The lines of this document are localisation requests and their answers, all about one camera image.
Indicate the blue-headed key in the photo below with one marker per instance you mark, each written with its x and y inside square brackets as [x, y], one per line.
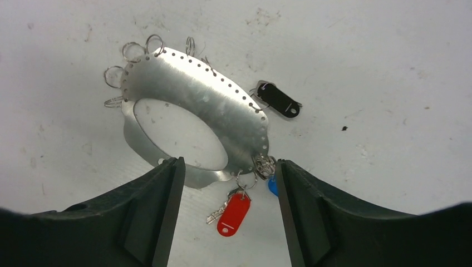
[272, 185]

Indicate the red-headed key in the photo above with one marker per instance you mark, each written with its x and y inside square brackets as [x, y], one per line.
[230, 215]

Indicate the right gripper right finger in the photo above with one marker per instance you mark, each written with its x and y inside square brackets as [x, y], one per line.
[326, 226]

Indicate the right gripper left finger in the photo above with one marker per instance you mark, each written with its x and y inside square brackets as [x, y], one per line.
[131, 225]

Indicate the black-headed key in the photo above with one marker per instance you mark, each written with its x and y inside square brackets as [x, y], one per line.
[276, 99]

